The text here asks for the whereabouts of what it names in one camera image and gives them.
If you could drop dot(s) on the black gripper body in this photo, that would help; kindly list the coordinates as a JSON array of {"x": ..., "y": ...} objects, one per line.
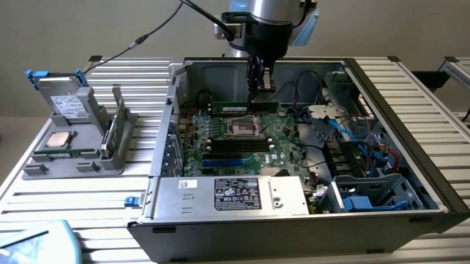
[{"x": 267, "y": 38}]

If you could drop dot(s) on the green RAM stick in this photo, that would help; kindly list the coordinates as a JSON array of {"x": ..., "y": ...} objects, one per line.
[
  {"x": 74, "y": 151},
  {"x": 231, "y": 107}
]

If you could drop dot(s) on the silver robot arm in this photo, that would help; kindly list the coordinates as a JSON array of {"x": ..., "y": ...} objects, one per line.
[{"x": 270, "y": 9}]

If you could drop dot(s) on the black RAM slot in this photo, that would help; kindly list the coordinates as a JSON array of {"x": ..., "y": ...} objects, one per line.
[
  {"x": 238, "y": 139},
  {"x": 238, "y": 146},
  {"x": 238, "y": 150},
  {"x": 238, "y": 142}
]

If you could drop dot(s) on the CPU socket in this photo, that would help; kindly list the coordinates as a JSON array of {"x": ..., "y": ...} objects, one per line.
[{"x": 241, "y": 127}]

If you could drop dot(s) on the green motherboard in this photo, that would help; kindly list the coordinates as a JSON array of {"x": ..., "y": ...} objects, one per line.
[{"x": 253, "y": 159}]

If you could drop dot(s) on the black expansion slot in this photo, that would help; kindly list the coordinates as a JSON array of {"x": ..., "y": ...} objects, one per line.
[{"x": 222, "y": 156}]

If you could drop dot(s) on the blue expansion slot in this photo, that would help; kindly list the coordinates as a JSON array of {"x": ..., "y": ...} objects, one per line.
[{"x": 222, "y": 162}]

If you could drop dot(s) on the silver chipset heatsink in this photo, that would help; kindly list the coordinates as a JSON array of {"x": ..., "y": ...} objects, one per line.
[{"x": 271, "y": 172}]

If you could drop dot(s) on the green graphics card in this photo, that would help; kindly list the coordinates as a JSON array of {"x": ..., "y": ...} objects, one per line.
[{"x": 114, "y": 129}]

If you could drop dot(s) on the silver power supply unit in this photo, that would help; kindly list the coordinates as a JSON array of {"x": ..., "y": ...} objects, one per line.
[{"x": 206, "y": 196}]

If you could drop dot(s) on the metal disk bay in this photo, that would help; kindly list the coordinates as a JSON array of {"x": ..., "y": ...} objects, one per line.
[{"x": 389, "y": 192}]

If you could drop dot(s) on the metal slat side table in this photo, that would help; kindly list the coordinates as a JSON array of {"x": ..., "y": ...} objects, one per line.
[{"x": 457, "y": 68}]

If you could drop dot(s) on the hard disk with blue rails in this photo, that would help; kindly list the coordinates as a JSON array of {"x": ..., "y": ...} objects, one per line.
[{"x": 62, "y": 96}]

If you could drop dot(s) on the blue case latch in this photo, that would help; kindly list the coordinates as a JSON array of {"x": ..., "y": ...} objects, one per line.
[{"x": 132, "y": 201}]

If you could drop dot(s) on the grey parts rack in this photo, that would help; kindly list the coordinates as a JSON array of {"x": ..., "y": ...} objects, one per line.
[{"x": 88, "y": 167}]

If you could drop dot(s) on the black open PC case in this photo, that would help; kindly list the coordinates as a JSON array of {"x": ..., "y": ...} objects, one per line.
[{"x": 257, "y": 236}]

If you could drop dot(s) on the silver CPU chip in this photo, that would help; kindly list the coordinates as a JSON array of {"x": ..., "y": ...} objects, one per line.
[{"x": 59, "y": 139}]

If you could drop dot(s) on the light blue plastic object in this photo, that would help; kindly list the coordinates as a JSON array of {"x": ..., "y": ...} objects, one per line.
[{"x": 32, "y": 242}]

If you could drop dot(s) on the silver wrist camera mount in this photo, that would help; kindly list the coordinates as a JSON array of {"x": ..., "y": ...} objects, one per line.
[{"x": 227, "y": 26}]

